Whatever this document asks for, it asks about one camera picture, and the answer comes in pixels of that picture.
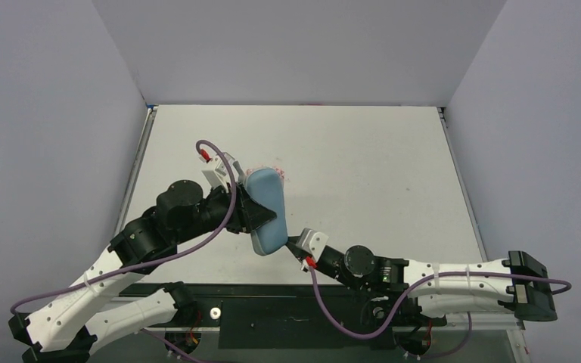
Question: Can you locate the grey umbrella sleeve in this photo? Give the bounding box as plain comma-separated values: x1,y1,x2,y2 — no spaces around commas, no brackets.
243,167,288,256

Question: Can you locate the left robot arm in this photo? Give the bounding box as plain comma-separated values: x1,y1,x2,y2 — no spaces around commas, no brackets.
8,169,287,362

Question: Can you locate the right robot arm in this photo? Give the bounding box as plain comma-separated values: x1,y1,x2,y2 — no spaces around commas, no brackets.
286,234,558,322

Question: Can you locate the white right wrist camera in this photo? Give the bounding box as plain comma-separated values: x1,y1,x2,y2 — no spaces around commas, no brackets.
296,228,329,260

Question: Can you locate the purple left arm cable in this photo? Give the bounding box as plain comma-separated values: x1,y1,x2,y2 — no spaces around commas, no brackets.
9,140,239,363

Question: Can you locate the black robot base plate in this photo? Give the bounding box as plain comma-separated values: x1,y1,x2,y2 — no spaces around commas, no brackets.
135,283,472,352

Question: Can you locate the aluminium table frame rail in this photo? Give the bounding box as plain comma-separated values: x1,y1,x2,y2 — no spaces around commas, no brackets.
113,104,158,235

